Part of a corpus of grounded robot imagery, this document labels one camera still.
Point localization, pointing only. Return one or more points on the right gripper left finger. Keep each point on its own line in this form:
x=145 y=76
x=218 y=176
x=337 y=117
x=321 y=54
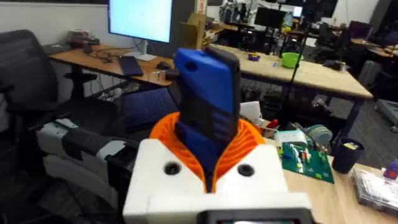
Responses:
x=149 y=174

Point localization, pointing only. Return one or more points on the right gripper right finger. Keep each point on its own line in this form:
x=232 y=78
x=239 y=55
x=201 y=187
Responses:
x=261 y=174

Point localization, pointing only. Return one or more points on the blue electric screwdriver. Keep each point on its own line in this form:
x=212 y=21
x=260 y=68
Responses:
x=208 y=84

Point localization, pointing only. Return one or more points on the small white box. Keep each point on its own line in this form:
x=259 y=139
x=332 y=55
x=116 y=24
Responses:
x=290 y=137

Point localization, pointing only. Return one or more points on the green board with blocks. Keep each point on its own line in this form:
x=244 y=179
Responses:
x=311 y=168

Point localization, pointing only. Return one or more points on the white crumpled paper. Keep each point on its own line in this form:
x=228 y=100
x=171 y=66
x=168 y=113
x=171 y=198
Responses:
x=250 y=112

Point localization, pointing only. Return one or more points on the dark blue chair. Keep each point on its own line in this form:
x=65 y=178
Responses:
x=146 y=107

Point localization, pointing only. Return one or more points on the teal tape roll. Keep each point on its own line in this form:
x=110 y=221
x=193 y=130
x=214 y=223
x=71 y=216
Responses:
x=320 y=133

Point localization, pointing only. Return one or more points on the black cup with tools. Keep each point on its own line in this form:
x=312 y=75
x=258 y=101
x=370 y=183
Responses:
x=345 y=158

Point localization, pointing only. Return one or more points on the black computer mouse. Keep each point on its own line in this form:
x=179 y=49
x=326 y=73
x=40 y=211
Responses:
x=163 y=65

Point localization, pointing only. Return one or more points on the black keyboard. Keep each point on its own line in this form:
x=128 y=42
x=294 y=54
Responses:
x=130 y=66

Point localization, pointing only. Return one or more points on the long wooden table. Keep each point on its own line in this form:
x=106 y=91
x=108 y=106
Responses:
x=311 y=76

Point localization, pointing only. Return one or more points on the black tripod pole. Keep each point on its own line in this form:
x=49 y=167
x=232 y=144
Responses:
x=295 y=67

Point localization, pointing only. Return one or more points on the clear plastic box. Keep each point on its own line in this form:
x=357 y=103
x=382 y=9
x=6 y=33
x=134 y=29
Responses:
x=373 y=189

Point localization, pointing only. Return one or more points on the green plastic bowl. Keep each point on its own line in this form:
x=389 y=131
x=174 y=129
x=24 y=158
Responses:
x=290 y=60

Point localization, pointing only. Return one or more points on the purple and yellow toy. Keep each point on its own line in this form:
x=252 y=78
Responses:
x=253 y=57

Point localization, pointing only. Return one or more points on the wooden office desk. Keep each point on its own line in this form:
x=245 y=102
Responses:
x=93 y=63

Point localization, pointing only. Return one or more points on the blue and red toy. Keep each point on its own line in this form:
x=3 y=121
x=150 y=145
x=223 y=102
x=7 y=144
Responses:
x=392 y=171

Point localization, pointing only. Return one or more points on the cardboard box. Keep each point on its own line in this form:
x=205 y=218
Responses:
x=192 y=31

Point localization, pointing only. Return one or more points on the heap of small boxes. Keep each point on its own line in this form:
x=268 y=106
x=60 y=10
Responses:
x=82 y=39

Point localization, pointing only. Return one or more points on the large computer monitor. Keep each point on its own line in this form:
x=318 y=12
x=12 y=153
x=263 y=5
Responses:
x=140 y=18

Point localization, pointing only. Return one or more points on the small black monitor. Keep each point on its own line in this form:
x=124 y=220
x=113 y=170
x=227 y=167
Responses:
x=269 y=17

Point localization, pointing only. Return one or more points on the black office chair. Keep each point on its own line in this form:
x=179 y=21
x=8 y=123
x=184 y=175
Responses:
x=25 y=71

